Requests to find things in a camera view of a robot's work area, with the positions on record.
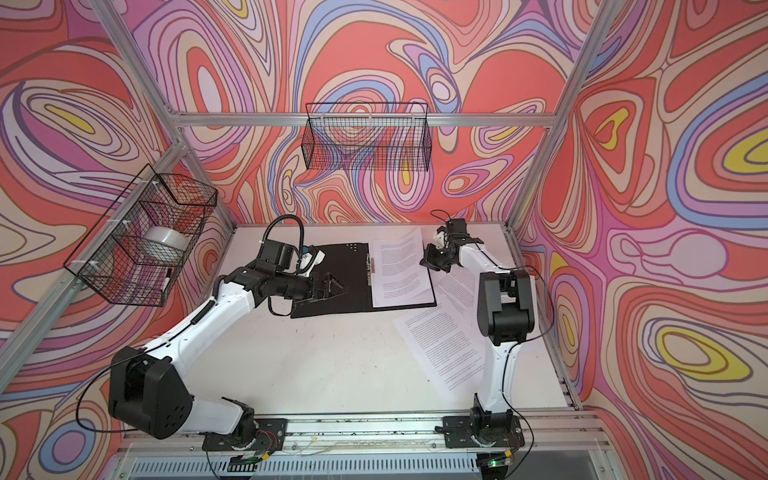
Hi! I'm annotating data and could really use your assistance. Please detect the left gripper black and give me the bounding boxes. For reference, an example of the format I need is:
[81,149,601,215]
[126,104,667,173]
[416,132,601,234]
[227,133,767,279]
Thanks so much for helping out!
[274,272,347,304]

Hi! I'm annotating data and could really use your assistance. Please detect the orange black folder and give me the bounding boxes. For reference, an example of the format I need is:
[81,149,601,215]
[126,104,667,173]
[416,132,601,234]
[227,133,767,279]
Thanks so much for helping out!
[290,242,437,319]

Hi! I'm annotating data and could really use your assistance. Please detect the printed paper sheet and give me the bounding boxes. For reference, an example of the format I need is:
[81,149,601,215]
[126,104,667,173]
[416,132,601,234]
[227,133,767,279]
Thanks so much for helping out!
[394,306,488,404]
[433,267,540,348]
[369,228,436,310]

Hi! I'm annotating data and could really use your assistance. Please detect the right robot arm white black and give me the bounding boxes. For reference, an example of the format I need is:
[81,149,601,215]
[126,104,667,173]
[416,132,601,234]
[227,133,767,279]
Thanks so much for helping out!
[421,217,538,452]

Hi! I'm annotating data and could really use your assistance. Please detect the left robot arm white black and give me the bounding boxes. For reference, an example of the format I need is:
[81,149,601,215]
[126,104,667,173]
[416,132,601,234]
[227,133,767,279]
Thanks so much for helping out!
[108,267,348,450]

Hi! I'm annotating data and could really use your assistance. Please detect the marker pen in basket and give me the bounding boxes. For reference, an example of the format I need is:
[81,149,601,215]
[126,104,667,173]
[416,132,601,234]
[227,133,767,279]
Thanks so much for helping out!
[161,273,171,296]

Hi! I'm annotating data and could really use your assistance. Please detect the white tape roll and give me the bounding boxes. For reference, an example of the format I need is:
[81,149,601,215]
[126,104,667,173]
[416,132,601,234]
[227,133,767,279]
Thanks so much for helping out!
[140,226,189,264]

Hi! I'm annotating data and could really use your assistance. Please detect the white vented panel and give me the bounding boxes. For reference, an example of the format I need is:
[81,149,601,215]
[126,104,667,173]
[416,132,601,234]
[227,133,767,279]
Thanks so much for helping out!
[116,454,480,479]

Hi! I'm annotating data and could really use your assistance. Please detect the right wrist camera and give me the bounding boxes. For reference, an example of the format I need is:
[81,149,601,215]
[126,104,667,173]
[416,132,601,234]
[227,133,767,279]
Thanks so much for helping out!
[433,227,446,249]

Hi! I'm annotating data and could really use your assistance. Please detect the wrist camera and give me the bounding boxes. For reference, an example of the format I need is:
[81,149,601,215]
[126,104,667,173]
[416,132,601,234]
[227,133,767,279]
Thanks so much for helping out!
[433,227,446,249]
[257,239,297,271]

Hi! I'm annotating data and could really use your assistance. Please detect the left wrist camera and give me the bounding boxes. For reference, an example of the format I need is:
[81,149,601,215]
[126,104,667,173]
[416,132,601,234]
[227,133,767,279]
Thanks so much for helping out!
[257,239,297,271]

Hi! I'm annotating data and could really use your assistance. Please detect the black wire basket back wall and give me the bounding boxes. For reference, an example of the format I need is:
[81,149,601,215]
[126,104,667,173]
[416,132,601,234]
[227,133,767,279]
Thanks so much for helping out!
[301,101,432,172]

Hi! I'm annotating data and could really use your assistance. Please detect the black wire basket wall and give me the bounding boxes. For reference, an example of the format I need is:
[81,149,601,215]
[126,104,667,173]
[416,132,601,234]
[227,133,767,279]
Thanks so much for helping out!
[301,101,432,172]
[64,165,218,307]

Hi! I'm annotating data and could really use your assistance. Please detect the aluminium frame back bar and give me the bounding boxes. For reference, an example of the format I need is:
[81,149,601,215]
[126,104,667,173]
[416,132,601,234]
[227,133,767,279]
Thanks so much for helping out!
[170,112,556,127]

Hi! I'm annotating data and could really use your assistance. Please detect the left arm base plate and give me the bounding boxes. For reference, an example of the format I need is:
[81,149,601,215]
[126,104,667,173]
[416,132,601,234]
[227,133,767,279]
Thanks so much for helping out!
[202,417,288,453]

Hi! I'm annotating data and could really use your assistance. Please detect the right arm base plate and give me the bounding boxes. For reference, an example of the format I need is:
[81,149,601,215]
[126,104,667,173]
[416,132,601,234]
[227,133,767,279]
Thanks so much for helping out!
[435,410,526,451]

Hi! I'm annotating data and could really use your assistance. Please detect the black wire basket left wall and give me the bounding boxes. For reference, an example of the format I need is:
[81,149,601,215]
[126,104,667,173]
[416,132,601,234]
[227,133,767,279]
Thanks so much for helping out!
[64,165,218,307]

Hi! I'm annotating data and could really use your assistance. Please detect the aluminium front rail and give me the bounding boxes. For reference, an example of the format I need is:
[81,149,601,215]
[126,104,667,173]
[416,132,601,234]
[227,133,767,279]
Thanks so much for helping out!
[116,410,613,457]

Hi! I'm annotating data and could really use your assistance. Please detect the aluminium frame right post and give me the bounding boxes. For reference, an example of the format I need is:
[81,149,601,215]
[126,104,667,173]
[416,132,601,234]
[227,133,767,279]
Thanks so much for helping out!
[506,1,624,233]

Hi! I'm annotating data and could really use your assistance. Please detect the aluminium frame post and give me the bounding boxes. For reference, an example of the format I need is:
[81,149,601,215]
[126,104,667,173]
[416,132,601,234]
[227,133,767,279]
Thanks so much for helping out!
[506,1,624,233]
[89,0,235,229]

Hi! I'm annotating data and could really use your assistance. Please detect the aluminium frame left post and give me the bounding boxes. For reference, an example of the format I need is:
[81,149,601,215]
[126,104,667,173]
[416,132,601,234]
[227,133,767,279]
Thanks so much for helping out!
[89,0,235,229]

